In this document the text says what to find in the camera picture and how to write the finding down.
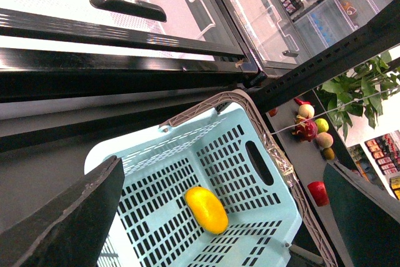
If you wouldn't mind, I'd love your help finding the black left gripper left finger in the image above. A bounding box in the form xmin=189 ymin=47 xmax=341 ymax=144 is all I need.
xmin=1 ymin=156 xmax=124 ymax=266

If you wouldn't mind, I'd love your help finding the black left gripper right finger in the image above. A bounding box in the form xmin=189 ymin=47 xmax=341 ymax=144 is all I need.
xmin=323 ymin=162 xmax=399 ymax=266

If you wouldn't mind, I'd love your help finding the grey basket handle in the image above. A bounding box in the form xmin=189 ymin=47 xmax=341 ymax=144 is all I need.
xmin=159 ymin=89 xmax=338 ymax=266

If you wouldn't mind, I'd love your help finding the yellow mango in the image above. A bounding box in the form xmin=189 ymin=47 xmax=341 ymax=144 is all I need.
xmin=184 ymin=186 xmax=229 ymax=234

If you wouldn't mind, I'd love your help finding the light blue plastic basket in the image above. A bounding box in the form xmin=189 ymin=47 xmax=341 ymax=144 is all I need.
xmin=84 ymin=103 xmax=301 ymax=266

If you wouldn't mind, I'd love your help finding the red apple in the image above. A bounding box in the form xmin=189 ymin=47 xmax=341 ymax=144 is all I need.
xmin=307 ymin=181 xmax=329 ymax=207

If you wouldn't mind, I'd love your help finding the brown kiwi left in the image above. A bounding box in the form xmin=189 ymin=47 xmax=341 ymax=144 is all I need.
xmin=322 ymin=148 xmax=336 ymax=161

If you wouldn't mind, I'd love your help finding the peach coloured fruit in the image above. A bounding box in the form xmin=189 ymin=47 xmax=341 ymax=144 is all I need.
xmin=315 ymin=132 xmax=334 ymax=148

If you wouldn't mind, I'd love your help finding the green apple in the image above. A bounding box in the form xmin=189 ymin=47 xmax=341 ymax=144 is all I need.
xmin=315 ymin=118 xmax=329 ymax=134

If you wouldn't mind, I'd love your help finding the red dragon fruit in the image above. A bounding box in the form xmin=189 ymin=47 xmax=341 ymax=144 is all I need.
xmin=292 ymin=115 xmax=318 ymax=142

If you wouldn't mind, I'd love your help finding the green potted plant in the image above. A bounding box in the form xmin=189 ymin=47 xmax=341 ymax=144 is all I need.
xmin=315 ymin=51 xmax=399 ymax=139

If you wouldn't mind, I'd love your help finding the red chili pepper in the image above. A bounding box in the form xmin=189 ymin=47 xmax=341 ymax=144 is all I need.
xmin=294 ymin=98 xmax=311 ymax=106

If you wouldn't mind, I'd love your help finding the small red fruit left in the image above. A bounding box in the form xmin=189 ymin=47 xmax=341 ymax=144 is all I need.
xmin=268 ymin=108 xmax=278 ymax=117

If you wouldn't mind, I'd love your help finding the near glass freezer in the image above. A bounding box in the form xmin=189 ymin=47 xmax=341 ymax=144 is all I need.
xmin=1 ymin=0 xmax=259 ymax=103

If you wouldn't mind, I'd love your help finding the glass freezer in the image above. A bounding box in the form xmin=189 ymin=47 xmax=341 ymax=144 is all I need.
xmin=223 ymin=0 xmax=311 ymax=78
xmin=1 ymin=0 xmax=259 ymax=103

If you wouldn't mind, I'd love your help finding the far glass freezer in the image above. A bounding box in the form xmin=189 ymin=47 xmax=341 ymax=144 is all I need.
xmin=223 ymin=0 xmax=311 ymax=78

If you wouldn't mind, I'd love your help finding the thin hanging string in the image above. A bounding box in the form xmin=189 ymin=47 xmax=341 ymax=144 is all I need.
xmin=270 ymin=87 xmax=400 ymax=136

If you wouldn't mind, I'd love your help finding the black shelf upright post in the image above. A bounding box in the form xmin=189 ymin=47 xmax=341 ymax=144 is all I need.
xmin=251 ymin=0 xmax=399 ymax=113

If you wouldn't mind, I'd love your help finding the black freezer lid handle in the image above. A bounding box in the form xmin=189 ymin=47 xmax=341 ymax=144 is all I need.
xmin=89 ymin=0 xmax=167 ymax=23

